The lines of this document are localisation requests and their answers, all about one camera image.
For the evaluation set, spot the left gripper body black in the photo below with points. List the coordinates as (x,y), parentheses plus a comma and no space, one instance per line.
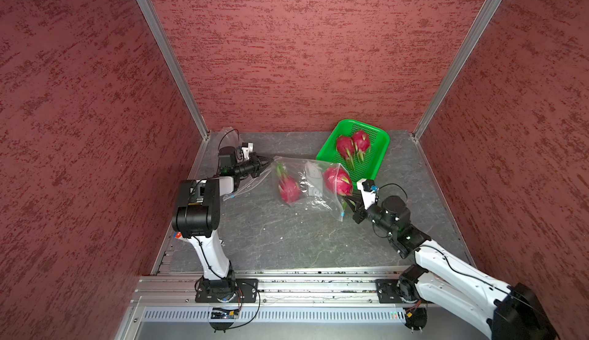
(249,167)

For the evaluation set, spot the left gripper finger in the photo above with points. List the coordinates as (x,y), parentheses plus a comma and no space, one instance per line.
(264,160)
(262,167)

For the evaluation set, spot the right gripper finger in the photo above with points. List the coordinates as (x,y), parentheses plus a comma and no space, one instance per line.
(355,196)
(350,203)

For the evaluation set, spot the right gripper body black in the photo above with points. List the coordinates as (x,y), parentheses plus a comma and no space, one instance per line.
(361,214)

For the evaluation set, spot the bag dragon fruit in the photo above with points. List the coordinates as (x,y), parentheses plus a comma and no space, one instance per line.
(338,181)
(289,188)

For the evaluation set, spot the clear zip-top bag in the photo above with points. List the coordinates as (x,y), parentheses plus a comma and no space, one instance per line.
(239,161)
(328,205)

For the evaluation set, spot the clear zip-top bag front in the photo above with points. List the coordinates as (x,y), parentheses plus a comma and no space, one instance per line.
(239,161)

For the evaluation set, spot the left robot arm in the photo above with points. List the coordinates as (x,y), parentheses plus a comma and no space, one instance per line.
(197,216)

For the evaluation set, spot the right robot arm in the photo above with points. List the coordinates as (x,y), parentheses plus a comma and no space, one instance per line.
(495,308)

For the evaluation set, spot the green plastic basket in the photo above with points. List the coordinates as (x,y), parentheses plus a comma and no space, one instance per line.
(368,169)

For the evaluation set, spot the white paper card rear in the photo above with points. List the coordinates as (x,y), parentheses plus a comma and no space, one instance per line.
(314,179)

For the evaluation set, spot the left corner aluminium profile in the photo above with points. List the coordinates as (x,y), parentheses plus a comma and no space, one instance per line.
(148,10)

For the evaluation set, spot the corner aluminium profile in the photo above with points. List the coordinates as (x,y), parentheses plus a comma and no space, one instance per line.
(148,10)
(478,27)

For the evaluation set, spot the right corner aluminium profile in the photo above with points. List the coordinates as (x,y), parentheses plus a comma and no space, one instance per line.
(478,27)

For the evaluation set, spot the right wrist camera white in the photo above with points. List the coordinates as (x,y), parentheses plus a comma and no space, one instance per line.
(368,191)

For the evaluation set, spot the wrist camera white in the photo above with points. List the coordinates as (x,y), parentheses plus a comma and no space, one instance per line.
(368,191)
(245,151)

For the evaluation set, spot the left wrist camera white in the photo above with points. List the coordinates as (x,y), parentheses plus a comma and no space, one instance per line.
(245,151)

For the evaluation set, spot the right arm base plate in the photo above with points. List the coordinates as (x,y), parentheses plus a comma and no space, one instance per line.
(391,291)

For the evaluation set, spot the aluminium rail frame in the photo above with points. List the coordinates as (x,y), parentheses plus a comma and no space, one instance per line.
(333,296)

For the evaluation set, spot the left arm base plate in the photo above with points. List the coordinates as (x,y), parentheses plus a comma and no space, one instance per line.
(227,291)

